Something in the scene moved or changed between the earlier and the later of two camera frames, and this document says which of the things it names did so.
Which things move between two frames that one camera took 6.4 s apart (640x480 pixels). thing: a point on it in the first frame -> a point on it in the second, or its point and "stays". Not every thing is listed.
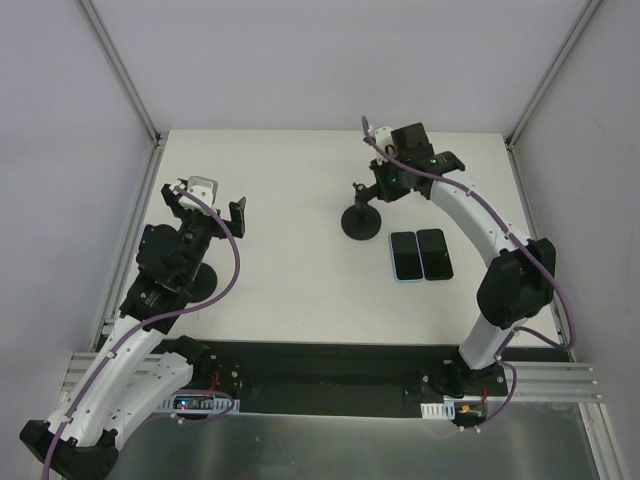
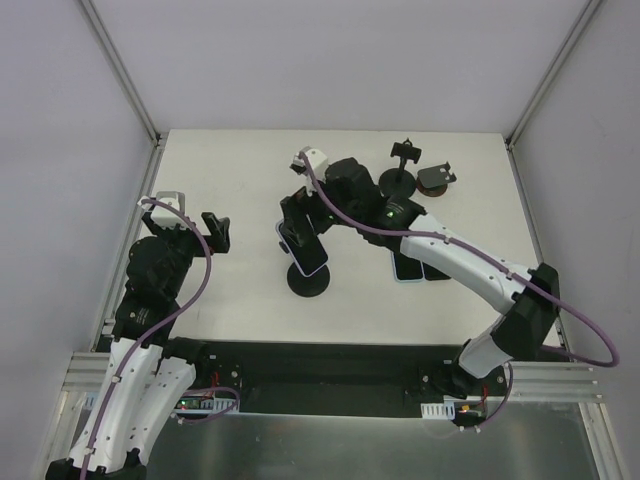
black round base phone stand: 203,284 -> 307,286
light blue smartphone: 406,258 stays
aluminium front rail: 534,381 stays
